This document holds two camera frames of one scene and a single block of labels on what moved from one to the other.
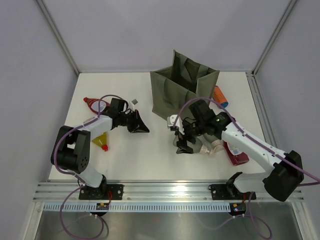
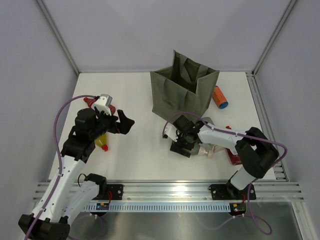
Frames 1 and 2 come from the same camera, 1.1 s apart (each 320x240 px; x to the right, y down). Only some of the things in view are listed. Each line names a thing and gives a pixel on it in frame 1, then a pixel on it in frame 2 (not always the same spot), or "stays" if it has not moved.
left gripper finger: (139, 123) → (125, 123)
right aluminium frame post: (287, 12) stays
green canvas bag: (173, 86) stays
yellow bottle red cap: (102, 141) stays
